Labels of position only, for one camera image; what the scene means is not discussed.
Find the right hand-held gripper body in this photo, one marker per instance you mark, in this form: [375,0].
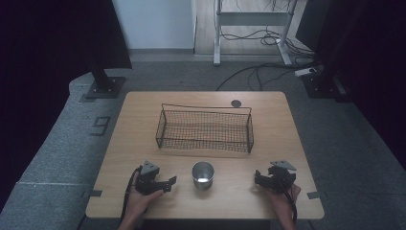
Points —
[281,180]

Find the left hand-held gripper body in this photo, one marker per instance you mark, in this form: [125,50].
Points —
[147,183]

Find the metal cup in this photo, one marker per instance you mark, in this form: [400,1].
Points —
[203,175]

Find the person's left hand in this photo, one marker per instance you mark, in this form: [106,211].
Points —
[138,204]

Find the person's right hand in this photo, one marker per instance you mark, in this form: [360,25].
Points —
[283,204]

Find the dark tape piece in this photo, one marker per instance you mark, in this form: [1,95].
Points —
[313,195]
[95,193]

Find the dark tape floor mark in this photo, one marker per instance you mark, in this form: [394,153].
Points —
[101,125]

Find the round dark table grommet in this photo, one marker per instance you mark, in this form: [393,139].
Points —
[236,103]

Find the black metal stand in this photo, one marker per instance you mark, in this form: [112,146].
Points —
[103,84]
[322,84]

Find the white power strip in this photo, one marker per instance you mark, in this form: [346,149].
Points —
[304,71]

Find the dark curtain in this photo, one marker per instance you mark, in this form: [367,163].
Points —
[379,80]
[48,64]

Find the white metal desk frame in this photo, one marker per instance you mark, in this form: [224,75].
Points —
[252,18]

